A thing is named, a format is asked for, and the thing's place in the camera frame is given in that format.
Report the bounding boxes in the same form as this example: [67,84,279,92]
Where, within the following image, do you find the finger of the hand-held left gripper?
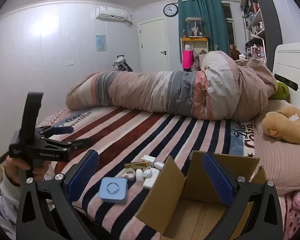
[43,137,93,156]
[39,126,74,138]

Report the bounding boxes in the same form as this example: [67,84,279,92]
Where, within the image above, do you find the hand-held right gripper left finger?
[16,149,100,240]

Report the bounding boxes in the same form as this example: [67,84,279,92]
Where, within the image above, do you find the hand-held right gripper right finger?
[202,152,283,240]

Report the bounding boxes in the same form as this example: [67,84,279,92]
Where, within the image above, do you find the brown cardboard box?
[135,150,267,240]

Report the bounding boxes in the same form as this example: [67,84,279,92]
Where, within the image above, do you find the person's left forearm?
[0,174,24,240]

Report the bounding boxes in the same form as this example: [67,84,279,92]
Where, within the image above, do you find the person's left hand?
[4,155,52,184]

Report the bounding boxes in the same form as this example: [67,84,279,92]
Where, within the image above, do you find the blue square case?
[99,177,129,204]

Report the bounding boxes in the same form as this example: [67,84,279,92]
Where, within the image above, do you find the beige tape roll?
[122,168,137,181]

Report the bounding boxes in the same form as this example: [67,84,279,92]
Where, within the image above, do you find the gold rectangular bar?
[124,162,151,170]

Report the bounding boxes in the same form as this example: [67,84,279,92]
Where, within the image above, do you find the striped printed blanket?
[36,106,300,240]

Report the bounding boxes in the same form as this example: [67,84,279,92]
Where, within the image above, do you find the pink ribbed pillow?
[253,119,300,196]

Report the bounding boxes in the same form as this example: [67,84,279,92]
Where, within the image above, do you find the white flat box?
[142,177,157,189]

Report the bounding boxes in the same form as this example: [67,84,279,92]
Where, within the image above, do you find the white round lidded jar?
[143,168,161,179]

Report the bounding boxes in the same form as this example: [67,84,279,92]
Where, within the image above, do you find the white power adapter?
[141,155,157,166]

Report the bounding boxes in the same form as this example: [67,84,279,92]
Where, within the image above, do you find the tan plush toy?
[262,105,300,145]

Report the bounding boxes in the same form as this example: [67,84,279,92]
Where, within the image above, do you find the pink grey striped quilt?
[65,51,278,121]

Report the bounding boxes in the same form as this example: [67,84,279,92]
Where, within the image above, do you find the green plush toy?
[269,82,290,101]

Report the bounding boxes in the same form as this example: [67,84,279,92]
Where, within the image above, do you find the pink paper bag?
[182,50,194,69]

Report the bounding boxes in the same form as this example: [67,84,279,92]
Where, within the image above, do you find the white door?
[138,18,171,73]

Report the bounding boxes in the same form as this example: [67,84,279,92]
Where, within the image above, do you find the white air conditioner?
[95,5,129,21]

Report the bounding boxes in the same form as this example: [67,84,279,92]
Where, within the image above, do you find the white bed headboard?
[272,42,300,112]

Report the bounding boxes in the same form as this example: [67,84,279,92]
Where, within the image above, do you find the yellow shelf cabinet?
[180,37,210,53]

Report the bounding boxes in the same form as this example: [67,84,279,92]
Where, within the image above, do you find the glass display case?
[185,17,204,39]

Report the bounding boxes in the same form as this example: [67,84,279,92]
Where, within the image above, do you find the teal curtain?
[177,0,230,53]

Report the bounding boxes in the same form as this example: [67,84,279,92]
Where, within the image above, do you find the black white shelf unit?
[236,0,283,63]

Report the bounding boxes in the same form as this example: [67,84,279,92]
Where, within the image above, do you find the small blue wall poster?
[95,35,107,52]

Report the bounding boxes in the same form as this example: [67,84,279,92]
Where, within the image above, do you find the black round wall clock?
[163,3,179,18]

